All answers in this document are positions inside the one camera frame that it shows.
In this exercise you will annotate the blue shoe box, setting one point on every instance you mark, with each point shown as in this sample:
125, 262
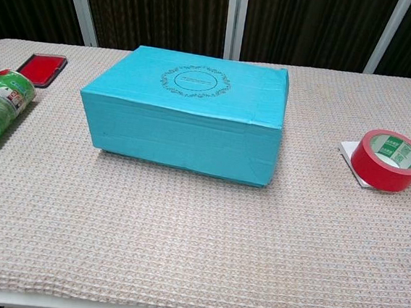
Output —
178, 137

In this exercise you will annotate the beige waffle tablecloth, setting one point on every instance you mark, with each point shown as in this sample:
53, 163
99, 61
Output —
197, 240

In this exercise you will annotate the white card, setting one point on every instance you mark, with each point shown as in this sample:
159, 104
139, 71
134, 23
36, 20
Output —
346, 147

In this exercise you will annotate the red tape roll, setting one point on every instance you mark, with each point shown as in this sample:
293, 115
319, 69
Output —
375, 170

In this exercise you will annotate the red ink pad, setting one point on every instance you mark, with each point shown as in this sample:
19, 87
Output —
41, 67

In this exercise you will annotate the white partition frame post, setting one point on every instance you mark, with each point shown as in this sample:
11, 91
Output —
236, 18
388, 33
81, 3

